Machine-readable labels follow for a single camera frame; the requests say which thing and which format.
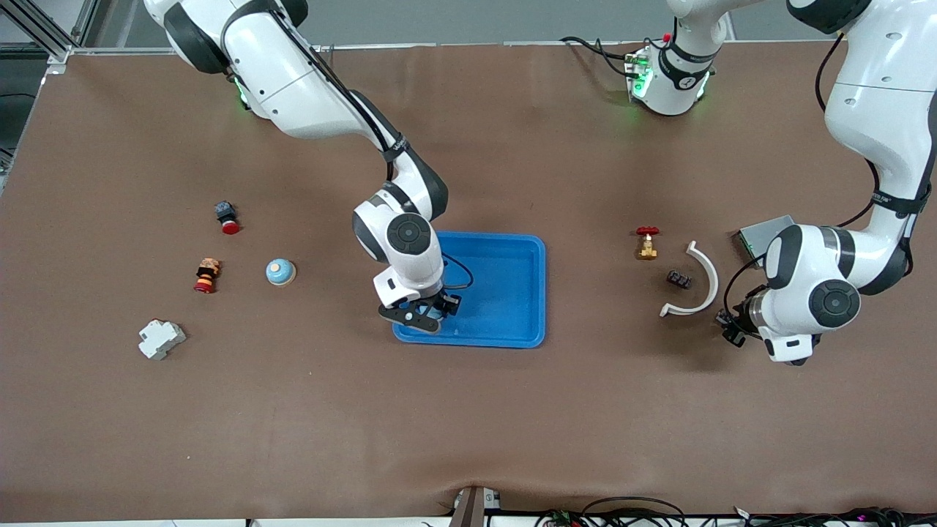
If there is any blue plastic tray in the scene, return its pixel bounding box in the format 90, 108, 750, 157
392, 231, 548, 349

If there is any white curved plastic strip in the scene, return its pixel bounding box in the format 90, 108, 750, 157
659, 241, 720, 318

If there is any grey metal box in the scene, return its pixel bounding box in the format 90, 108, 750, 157
736, 214, 796, 261

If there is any brown table mat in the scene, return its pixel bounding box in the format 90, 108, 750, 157
0, 40, 937, 524

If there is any red orange black push button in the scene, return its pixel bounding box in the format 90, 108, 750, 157
193, 258, 222, 294

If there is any white plastic circuit breaker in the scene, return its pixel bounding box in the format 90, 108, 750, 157
138, 319, 187, 361

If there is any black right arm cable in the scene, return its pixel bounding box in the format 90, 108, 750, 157
271, 0, 474, 291

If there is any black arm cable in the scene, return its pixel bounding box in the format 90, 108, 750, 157
271, 0, 474, 291
723, 33, 881, 323

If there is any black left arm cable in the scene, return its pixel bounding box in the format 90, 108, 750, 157
723, 33, 881, 323

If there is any black looped cable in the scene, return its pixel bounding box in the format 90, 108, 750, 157
581, 497, 687, 527

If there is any metal table edge bracket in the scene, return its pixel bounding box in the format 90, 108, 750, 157
448, 486, 503, 527

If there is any black cable bundle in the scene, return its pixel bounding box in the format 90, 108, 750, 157
732, 505, 937, 527

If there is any coloured wire bundle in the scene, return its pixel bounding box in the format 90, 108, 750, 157
533, 507, 586, 527

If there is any black left base cable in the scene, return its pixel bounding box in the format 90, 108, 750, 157
560, 35, 639, 78

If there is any aluminium frame profile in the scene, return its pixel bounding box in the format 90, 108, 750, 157
0, 0, 100, 74

